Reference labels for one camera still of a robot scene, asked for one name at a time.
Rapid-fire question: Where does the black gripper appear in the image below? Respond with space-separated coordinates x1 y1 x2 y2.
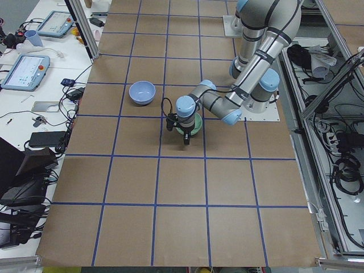
181 127 193 145

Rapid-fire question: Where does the green ceramic bowl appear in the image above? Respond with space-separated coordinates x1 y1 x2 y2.
176 113 202 136

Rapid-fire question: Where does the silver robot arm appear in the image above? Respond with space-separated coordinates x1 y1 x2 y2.
166 1 302 144

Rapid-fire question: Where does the blue ceramic bowl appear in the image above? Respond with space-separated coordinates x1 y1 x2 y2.
129 81 156 105

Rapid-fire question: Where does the black power adapter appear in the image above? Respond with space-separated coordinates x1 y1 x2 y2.
66 88 85 101

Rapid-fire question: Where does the white phone case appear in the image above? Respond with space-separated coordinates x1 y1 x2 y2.
31 101 59 113

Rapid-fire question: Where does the near teach pendant tablet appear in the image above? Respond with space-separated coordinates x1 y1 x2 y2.
1 54 51 92

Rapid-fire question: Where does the teach pendant tablet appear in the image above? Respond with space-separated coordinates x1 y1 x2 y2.
1 54 51 92
36 11 74 38

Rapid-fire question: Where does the far teach pendant tablet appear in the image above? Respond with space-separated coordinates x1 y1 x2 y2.
36 11 74 38

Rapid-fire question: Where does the blue plastic cup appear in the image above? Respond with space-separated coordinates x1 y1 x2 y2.
24 30 43 47

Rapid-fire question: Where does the black camera cable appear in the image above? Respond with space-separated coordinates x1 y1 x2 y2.
161 97 175 115

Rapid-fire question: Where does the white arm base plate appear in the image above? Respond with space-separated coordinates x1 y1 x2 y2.
222 15 243 38
239 95 280 122

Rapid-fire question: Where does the aluminium frame post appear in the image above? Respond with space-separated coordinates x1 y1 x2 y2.
64 0 100 60

